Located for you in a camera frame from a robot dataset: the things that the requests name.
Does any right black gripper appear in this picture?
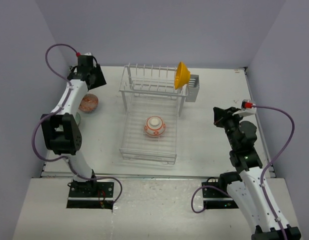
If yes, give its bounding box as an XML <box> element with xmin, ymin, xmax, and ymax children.
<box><xmin>213</xmin><ymin>106</ymin><xmax>244</xmax><ymax>149</ymax></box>

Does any blue zigzag patterned bowl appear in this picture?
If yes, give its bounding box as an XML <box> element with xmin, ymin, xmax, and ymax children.
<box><xmin>78</xmin><ymin>93</ymin><xmax>99</xmax><ymax>113</ymax></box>

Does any mint green bowl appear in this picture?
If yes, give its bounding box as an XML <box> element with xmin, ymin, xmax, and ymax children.
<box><xmin>75</xmin><ymin>112</ymin><xmax>81</xmax><ymax>126</ymax></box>

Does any yellow plastic bowl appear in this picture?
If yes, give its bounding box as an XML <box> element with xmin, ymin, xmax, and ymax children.
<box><xmin>174</xmin><ymin>61</ymin><xmax>191</xmax><ymax>90</ymax></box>

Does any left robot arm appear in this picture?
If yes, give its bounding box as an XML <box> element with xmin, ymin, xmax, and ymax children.
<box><xmin>41</xmin><ymin>53</ymin><xmax>107</xmax><ymax>197</ymax></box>

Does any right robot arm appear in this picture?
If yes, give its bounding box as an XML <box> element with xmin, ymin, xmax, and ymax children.
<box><xmin>213</xmin><ymin>107</ymin><xmax>302</xmax><ymax>240</ymax></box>

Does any grey cutlery holder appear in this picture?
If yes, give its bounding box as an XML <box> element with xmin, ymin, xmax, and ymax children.
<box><xmin>185</xmin><ymin>74</ymin><xmax>200</xmax><ymax>103</ymax></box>

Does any orange white upturned bowl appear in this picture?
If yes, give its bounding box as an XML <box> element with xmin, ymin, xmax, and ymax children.
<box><xmin>143</xmin><ymin>116</ymin><xmax>167</xmax><ymax>137</ymax></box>

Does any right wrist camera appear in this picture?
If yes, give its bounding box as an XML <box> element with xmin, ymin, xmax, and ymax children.
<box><xmin>241</xmin><ymin>99</ymin><xmax>255</xmax><ymax>111</ymax></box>

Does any white wire dish rack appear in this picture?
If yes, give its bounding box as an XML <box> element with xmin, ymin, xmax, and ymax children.
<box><xmin>119</xmin><ymin>64</ymin><xmax>188</xmax><ymax>164</ymax></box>

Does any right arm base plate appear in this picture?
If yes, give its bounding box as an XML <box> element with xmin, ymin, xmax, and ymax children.
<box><xmin>202</xmin><ymin>187</ymin><xmax>239</xmax><ymax>210</ymax></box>

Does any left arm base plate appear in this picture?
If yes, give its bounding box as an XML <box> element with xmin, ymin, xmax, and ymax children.
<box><xmin>66</xmin><ymin>181</ymin><xmax>114</xmax><ymax>210</ymax></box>

